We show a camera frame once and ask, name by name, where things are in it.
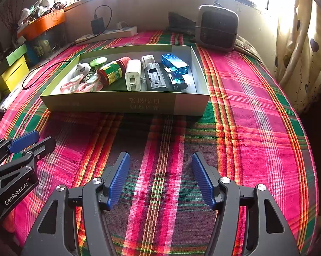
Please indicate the pile of assorted packets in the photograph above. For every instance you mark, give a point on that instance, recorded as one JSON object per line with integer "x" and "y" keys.
{"x": 40, "y": 8}

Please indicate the white suction hook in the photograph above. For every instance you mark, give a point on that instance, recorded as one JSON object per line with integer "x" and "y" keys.
{"x": 82, "y": 69}

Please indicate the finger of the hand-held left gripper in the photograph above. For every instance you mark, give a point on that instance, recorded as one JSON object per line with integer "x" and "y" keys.
{"x": 24, "y": 140}
{"x": 44, "y": 144}

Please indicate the dried branches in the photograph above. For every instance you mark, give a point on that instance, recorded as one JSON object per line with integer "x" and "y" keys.
{"x": 8, "y": 18}

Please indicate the pink green plaid blanket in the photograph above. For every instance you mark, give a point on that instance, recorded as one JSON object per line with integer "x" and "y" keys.
{"x": 256, "y": 138}

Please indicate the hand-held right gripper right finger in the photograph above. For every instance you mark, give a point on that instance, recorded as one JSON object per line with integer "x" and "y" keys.
{"x": 201, "y": 178}

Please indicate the green lidded box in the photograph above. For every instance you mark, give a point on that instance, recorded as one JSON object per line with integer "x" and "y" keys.
{"x": 16, "y": 54}

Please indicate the yellow box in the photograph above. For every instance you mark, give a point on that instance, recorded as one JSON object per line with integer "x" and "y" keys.
{"x": 14, "y": 76}

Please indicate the white usb charger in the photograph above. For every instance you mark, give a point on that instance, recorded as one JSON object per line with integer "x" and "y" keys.
{"x": 133, "y": 78}

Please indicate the patterned pillow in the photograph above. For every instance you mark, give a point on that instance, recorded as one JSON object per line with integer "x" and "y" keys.
{"x": 245, "y": 46}

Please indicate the black grey speaker box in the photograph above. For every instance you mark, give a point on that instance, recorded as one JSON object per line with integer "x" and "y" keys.
{"x": 217, "y": 29}

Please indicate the clear storage tank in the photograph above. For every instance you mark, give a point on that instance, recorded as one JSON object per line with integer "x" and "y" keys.
{"x": 47, "y": 44}

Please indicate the black rectangular device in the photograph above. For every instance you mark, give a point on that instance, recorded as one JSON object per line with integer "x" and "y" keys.
{"x": 155, "y": 77}

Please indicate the red capped small jar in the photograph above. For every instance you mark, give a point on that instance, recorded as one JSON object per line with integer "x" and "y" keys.
{"x": 114, "y": 72}

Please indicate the white plastic bags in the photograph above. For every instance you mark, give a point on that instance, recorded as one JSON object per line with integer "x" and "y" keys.
{"x": 0, "y": 101}

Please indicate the pale patterned curtain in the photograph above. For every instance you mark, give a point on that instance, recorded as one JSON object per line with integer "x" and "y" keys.
{"x": 301, "y": 45}

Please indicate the blue box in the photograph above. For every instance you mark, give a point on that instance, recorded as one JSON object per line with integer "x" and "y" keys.
{"x": 30, "y": 53}

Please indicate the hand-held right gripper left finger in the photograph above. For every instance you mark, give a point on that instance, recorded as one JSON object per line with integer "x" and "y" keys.
{"x": 120, "y": 178}

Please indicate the green topped suction hook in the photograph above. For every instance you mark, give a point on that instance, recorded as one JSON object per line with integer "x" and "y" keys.
{"x": 98, "y": 61}

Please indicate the blue usb tester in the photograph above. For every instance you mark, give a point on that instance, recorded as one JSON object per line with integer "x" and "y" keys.
{"x": 175, "y": 65}

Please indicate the white power strip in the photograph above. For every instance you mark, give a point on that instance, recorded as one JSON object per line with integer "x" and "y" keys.
{"x": 107, "y": 34}

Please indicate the black power adapter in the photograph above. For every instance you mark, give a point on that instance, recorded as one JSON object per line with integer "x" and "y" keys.
{"x": 97, "y": 26}

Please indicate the green cardboard box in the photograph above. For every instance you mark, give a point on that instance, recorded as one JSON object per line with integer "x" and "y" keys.
{"x": 110, "y": 102}

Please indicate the orange plastic tray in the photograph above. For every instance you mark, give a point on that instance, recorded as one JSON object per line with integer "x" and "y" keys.
{"x": 43, "y": 25}

